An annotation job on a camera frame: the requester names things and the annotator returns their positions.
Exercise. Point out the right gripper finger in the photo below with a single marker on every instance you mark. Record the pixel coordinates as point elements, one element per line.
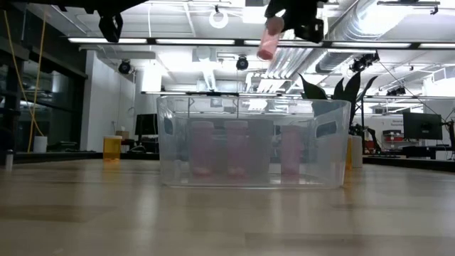
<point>273,8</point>
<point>311,31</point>

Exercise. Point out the black ceiling spotlight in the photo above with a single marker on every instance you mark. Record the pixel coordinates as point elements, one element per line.
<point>242,63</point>
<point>124,67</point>

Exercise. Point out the white cylinder bin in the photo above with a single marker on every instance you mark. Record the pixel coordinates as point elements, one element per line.
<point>40,144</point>

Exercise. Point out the large orange pill bottle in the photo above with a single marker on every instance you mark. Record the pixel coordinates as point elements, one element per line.
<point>112,149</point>

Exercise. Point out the black background robot arm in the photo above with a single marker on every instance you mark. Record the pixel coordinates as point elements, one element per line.
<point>368,137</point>

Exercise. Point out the black background desk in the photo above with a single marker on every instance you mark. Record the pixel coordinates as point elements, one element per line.
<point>423,152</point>

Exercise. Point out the cardboard tissue box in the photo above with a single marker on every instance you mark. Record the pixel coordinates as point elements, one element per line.
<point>122,134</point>

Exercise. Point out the black ceiling camera rig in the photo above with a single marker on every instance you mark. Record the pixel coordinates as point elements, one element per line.
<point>362,63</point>

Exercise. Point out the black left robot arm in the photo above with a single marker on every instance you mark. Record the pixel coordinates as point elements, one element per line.
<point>89,3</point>

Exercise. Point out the silver ventilation duct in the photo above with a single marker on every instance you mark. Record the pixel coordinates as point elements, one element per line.
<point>355,25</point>

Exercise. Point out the black computer monitor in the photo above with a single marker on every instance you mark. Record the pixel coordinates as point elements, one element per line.
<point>146,124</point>
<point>422,126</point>

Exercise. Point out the small grey post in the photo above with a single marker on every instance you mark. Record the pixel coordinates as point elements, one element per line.
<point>9,160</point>

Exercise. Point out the green snake plant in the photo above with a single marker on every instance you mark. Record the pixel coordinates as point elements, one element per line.
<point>350,89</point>

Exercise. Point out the red equipment shelf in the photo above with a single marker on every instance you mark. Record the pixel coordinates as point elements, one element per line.
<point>392,139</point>

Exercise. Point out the ceiling light strip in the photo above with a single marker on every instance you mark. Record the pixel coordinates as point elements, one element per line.
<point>437,46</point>
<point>371,45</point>
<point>195,41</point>
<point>106,40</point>

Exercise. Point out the white plant pot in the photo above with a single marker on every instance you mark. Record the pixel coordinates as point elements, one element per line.
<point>357,153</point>

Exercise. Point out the clear plastic bin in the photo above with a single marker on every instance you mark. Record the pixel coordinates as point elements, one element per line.
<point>177,170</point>

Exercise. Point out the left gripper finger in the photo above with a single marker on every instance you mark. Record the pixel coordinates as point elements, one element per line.
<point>111,26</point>

